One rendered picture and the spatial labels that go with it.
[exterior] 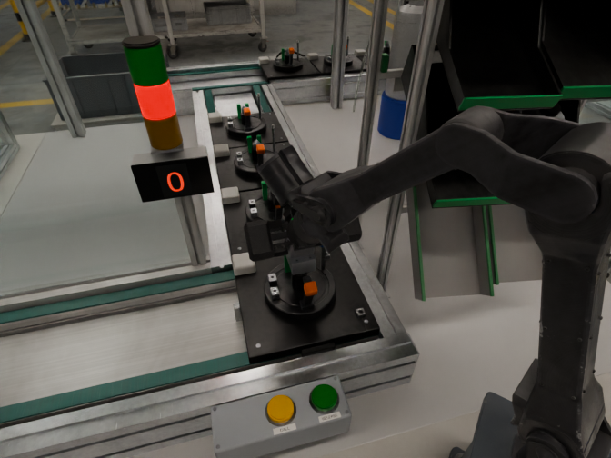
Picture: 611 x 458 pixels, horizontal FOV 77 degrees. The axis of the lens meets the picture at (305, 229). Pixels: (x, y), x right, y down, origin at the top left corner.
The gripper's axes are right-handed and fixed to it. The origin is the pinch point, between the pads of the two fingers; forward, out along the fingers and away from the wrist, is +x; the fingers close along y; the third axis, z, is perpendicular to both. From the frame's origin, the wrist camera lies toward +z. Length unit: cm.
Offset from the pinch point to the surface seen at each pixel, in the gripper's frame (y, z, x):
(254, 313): 9.8, -11.6, 8.7
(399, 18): -55, 68, 39
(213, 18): -26, 357, 407
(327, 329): -2.4, -17.1, 4.0
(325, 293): -4.2, -10.8, 7.0
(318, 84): -40, 76, 90
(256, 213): 4.2, 10.0, 23.1
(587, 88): -38.3, 9.4, -25.2
